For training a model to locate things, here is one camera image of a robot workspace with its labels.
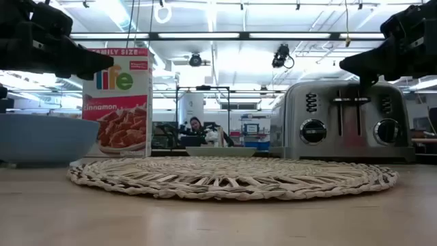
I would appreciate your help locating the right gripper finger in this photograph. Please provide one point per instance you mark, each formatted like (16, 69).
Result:
(365, 87)
(370, 65)

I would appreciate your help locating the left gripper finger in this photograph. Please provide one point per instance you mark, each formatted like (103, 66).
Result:
(83, 75)
(92, 59)

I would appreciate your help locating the Life cinnamon cereal box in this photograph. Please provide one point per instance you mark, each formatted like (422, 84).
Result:
(117, 123)

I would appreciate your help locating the blue ceramic bowl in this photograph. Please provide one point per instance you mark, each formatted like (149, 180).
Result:
(44, 138)

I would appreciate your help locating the pale green plate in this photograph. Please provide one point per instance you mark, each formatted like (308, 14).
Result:
(221, 151)

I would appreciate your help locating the round woven straw placemat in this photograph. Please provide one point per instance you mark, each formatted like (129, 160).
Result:
(232, 179)

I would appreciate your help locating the stainless steel four-slot toaster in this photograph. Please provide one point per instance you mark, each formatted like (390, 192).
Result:
(345, 136)

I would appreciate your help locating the person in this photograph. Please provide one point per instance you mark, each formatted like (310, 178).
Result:
(196, 126)

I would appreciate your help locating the round black ceiling camera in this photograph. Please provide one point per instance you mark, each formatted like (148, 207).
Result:
(195, 60)

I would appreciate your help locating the black background rack frame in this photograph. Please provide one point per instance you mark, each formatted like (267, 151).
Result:
(203, 87)

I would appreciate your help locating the black overhead frame bar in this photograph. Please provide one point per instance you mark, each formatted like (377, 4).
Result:
(244, 35)

